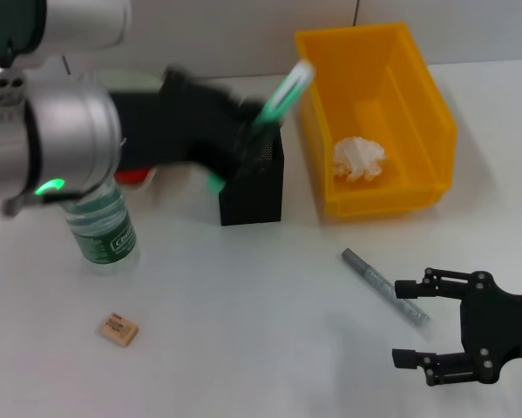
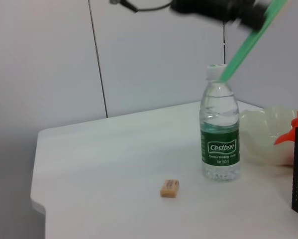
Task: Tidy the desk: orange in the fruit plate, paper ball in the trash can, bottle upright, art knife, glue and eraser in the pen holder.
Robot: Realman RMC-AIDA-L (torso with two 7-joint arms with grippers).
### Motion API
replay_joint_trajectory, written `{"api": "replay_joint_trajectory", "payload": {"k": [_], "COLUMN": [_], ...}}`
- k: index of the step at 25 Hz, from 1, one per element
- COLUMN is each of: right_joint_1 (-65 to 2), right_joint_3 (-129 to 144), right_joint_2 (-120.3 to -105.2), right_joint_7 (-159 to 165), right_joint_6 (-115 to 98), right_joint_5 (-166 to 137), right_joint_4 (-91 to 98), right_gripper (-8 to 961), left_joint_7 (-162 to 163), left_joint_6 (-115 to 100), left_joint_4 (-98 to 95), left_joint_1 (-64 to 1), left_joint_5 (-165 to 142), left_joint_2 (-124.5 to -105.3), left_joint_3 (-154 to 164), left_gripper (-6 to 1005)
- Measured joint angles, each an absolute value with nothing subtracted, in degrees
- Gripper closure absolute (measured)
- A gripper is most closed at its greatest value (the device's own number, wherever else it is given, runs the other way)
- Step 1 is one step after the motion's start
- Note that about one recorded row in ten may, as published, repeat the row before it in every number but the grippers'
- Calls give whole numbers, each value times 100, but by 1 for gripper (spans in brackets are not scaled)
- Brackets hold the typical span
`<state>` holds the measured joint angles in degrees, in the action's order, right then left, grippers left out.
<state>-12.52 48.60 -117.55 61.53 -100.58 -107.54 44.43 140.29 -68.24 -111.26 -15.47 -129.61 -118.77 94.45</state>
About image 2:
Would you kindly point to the pale green glass fruit plate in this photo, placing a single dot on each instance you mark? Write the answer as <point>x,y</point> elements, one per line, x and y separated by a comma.
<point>260,134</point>

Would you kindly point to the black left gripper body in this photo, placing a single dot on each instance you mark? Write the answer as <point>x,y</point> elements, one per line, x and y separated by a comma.
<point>208,7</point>

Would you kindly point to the beige eraser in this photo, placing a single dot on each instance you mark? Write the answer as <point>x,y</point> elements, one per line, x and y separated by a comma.
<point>169,189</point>

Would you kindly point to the green label water bottle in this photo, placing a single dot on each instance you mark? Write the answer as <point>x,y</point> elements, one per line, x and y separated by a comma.
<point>219,139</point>

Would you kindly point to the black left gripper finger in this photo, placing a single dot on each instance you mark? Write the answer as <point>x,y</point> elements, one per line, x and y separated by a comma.
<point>253,17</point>

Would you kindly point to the red pomegranate toy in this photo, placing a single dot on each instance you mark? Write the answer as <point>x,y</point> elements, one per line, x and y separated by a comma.
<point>286,137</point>

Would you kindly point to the green utility knife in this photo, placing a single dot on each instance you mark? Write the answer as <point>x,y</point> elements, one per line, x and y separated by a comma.
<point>245,49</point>

